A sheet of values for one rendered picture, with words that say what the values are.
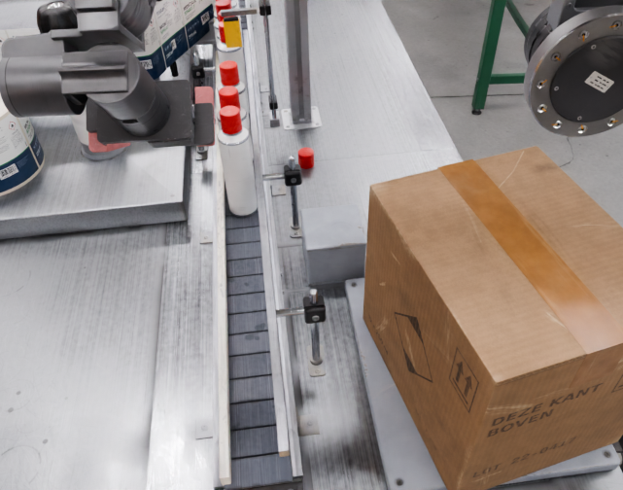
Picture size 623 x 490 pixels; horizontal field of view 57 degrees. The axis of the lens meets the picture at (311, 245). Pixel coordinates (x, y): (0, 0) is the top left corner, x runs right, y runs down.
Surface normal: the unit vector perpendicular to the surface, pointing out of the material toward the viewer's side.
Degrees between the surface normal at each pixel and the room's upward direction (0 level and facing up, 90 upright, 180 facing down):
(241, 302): 0
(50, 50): 50
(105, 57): 39
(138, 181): 0
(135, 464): 0
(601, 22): 90
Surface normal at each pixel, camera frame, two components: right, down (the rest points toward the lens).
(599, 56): 0.01, 0.70
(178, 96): -0.02, -0.11
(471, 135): -0.03, -0.71
